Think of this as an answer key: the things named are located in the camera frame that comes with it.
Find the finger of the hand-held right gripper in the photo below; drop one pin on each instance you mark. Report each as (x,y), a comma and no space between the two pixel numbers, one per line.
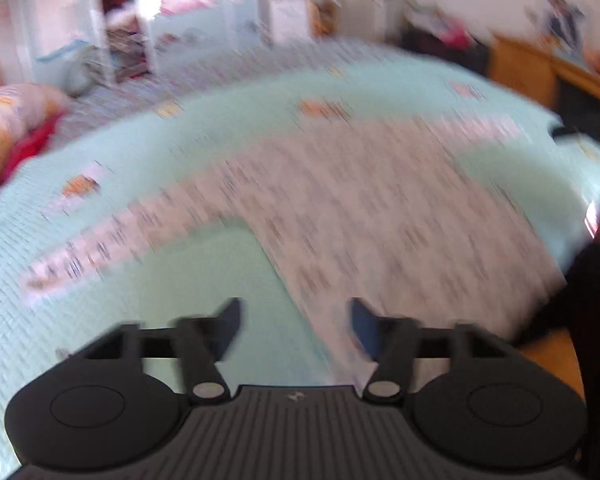
(570,134)

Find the uniform portrait poster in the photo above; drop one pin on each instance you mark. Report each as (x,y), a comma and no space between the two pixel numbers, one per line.
(562,25)

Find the letter-print white shirt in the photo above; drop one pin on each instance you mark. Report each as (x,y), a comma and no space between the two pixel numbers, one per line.
(380,210)

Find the blue-bordered chart poster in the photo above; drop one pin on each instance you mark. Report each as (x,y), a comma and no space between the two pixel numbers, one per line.
(55,20)

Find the pile of clothes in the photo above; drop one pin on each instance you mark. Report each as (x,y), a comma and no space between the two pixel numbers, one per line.
(125,52)

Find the bee-print green blanket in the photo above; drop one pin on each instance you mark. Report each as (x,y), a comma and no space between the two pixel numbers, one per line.
(180,135)

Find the black armchair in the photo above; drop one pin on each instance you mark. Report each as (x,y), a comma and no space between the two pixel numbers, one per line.
(470,60)

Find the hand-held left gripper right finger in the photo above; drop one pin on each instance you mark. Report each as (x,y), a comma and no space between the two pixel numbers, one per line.
(365,327)

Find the white drawer cabinet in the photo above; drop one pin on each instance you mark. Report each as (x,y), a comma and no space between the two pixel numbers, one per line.
(287,15)

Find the floral pink pillow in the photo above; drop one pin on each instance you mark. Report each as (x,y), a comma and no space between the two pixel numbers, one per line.
(10,120)

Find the red bed cloth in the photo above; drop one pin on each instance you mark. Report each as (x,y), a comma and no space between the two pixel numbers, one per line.
(30,145)

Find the white door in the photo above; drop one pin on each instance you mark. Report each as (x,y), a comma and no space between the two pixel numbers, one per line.
(360,0)

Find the wooden desk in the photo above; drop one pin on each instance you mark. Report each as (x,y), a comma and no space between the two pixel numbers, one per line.
(520,70)

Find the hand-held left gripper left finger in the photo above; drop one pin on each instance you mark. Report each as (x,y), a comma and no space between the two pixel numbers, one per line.
(229,325)

